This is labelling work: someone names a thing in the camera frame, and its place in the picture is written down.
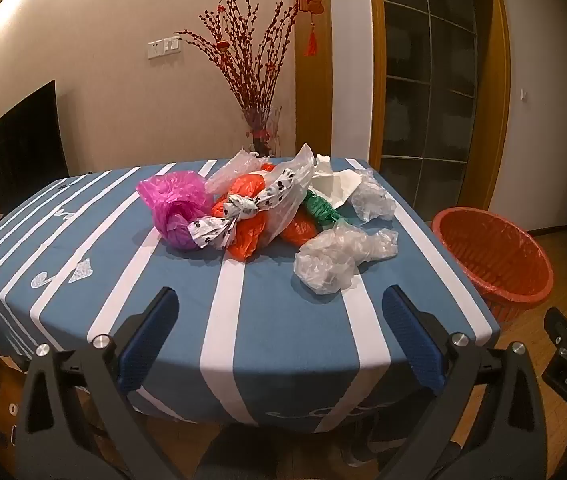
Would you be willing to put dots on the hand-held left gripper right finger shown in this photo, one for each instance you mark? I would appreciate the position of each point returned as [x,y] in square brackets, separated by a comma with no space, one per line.
[413,345]

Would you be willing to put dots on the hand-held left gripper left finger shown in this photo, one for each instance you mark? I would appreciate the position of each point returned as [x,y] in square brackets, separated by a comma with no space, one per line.
[149,340]

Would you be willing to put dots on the orange plastic waste basket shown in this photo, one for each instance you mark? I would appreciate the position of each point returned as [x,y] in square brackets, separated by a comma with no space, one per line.
[513,300]

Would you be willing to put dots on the clear plastic bag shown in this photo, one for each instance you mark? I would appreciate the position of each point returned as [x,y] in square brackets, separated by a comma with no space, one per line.
[233,167]
[333,260]
[373,200]

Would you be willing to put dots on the large orange plastic bag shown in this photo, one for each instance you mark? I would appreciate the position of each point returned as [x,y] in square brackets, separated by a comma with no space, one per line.
[248,235]

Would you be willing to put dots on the blue white striped tablecloth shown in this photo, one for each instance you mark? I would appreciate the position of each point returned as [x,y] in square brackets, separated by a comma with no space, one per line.
[283,335]

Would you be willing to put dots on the pink plastic bag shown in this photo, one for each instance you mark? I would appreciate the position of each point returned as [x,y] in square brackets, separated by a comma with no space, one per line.
[173,195]

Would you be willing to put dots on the green plastic bag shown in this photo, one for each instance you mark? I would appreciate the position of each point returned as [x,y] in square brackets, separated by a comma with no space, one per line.
[321,210]

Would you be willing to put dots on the white black-dotted plastic bag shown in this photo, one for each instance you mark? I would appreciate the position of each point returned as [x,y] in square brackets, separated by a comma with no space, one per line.
[243,206]

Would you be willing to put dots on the small orange plastic bag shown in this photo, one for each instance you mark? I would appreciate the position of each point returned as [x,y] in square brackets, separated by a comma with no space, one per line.
[298,227]

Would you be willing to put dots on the large translucent white plastic bag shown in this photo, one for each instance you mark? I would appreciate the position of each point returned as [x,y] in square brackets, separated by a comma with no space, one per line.
[289,212]

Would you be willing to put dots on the black television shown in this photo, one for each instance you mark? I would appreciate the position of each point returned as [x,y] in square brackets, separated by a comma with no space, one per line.
[26,150]

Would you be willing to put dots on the glass vase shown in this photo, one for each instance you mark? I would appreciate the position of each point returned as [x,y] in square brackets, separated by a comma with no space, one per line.
[262,130]

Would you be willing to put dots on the dark glass door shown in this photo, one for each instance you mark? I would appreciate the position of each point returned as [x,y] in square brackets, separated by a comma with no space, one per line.
[428,85]

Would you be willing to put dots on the red berry branches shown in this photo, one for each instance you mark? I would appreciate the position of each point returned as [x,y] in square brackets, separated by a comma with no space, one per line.
[248,50]

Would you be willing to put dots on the red hanging tassel ornament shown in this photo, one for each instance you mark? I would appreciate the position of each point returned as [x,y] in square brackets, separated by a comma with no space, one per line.
[311,10]

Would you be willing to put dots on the white wall switch plate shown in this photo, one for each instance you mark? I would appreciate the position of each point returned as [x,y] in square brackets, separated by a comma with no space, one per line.
[164,48]

